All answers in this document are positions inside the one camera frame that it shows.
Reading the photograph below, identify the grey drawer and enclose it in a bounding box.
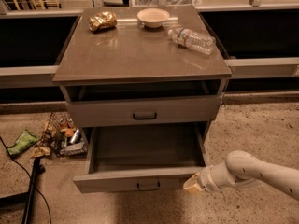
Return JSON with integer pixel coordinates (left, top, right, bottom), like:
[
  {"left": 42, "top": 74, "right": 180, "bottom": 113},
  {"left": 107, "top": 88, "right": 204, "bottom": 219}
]
[
  {"left": 66, "top": 96, "right": 221, "bottom": 128},
  {"left": 74, "top": 121, "right": 210, "bottom": 193}
]

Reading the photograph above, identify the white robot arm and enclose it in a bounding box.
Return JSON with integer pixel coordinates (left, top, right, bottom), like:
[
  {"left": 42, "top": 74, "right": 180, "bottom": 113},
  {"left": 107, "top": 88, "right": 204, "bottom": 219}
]
[{"left": 183, "top": 150, "right": 299, "bottom": 200}]

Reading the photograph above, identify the grey drawer cabinet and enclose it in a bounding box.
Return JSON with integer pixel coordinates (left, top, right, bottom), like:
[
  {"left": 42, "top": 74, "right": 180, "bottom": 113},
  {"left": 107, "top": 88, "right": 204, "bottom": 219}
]
[{"left": 51, "top": 5, "right": 233, "bottom": 195}]

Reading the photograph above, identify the clear plastic water bottle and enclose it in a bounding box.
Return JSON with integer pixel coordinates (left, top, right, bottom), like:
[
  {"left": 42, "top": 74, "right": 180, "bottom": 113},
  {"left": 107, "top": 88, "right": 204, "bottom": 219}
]
[{"left": 168, "top": 27, "right": 216, "bottom": 55}]

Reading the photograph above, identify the crumpled wrapper on floor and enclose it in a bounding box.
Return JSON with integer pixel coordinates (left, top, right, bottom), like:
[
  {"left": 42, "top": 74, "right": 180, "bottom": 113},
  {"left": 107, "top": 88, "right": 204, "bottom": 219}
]
[{"left": 31, "top": 147, "right": 51, "bottom": 158}]

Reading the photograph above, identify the white bowl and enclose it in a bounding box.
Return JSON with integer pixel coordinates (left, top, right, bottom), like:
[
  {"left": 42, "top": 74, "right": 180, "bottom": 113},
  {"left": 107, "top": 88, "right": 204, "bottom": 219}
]
[{"left": 137, "top": 8, "right": 170, "bottom": 29}]

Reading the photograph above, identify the black stand leg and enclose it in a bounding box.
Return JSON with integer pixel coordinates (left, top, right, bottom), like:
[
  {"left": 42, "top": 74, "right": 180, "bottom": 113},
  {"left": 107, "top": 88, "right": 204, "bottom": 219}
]
[{"left": 0, "top": 158, "right": 43, "bottom": 224}]

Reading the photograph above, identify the green snack bag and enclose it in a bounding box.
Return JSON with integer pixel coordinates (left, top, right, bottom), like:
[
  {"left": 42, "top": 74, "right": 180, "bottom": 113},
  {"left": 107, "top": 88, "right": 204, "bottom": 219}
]
[{"left": 7, "top": 130, "right": 38, "bottom": 156}]

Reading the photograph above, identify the crumpled gold snack bag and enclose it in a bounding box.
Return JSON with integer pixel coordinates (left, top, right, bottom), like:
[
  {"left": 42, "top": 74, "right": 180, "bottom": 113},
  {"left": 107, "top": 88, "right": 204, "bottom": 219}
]
[{"left": 88, "top": 11, "right": 117, "bottom": 33}]

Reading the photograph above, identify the grey horizontal railing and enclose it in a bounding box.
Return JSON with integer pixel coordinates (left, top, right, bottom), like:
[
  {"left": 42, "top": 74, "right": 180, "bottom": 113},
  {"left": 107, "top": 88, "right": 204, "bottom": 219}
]
[{"left": 0, "top": 57, "right": 299, "bottom": 89}]

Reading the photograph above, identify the wire basket with trash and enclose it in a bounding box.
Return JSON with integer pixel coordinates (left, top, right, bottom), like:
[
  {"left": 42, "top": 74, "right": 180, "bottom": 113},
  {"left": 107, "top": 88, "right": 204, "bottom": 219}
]
[{"left": 44, "top": 112, "right": 87, "bottom": 157}]

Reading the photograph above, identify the black cable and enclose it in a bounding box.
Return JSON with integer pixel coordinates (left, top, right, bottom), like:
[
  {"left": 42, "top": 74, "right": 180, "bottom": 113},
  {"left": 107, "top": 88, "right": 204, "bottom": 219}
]
[{"left": 0, "top": 135, "right": 53, "bottom": 224}]

